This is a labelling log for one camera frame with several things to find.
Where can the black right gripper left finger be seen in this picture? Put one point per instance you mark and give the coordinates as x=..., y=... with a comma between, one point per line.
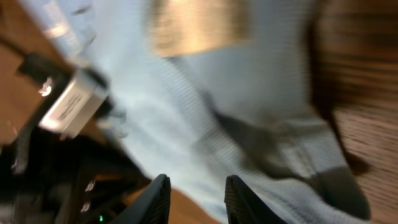
x=151, y=207

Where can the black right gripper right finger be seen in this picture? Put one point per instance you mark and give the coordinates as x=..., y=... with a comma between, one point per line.
x=244, y=206

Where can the light blue t-shirt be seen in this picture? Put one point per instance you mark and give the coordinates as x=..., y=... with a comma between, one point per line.
x=207, y=89

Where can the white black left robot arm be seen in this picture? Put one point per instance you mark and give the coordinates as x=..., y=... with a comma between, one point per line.
x=51, y=174

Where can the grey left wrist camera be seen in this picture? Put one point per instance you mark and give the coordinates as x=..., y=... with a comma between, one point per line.
x=76, y=105

